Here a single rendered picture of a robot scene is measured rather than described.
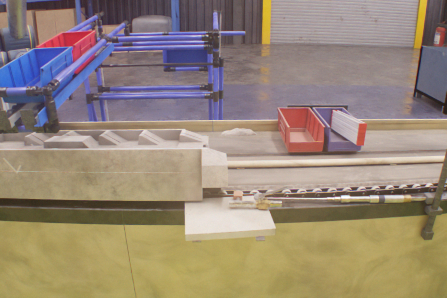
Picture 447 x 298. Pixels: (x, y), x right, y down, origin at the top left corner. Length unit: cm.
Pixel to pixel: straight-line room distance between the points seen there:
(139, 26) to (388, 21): 789
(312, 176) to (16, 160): 123
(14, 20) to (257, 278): 227
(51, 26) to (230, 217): 1012
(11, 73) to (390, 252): 165
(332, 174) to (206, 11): 1012
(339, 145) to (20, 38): 232
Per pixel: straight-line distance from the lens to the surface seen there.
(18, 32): 290
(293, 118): 212
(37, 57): 157
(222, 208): 131
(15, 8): 273
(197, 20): 1154
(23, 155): 146
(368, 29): 1254
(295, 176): 164
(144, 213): 139
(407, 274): 182
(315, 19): 1191
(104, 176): 136
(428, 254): 180
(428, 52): 619
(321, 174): 169
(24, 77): 147
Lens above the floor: 152
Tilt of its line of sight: 21 degrees down
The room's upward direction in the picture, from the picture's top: straight up
